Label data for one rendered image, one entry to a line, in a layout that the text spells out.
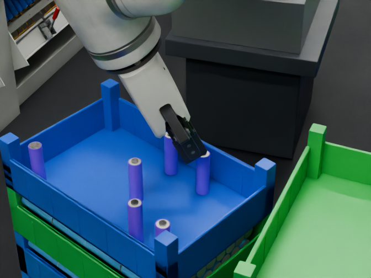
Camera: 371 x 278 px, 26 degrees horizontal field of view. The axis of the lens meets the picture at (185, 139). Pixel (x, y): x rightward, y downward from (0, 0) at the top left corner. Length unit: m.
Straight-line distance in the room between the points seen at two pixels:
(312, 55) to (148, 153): 0.59
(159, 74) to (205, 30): 0.77
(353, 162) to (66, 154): 0.40
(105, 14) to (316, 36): 0.93
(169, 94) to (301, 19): 0.73
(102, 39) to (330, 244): 0.38
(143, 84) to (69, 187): 0.26
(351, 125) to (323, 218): 0.91
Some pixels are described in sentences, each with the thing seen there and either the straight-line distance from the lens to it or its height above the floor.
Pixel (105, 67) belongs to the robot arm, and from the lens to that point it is 0.89.
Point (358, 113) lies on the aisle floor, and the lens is 1.98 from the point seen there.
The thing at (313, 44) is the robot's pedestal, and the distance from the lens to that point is 1.68.
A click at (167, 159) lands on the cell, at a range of 1.08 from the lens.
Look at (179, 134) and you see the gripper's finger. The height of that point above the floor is 0.55.
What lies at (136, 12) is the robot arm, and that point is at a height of 0.72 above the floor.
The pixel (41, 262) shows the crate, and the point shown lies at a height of 0.29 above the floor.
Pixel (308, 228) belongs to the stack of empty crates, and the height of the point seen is 0.40.
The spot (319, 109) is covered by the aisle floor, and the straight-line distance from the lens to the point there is 1.98.
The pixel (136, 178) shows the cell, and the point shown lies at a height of 0.45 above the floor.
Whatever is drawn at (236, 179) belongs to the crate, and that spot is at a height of 0.42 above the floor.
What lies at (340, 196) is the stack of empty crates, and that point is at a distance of 1.08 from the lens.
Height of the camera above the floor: 1.09
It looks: 36 degrees down
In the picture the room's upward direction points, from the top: straight up
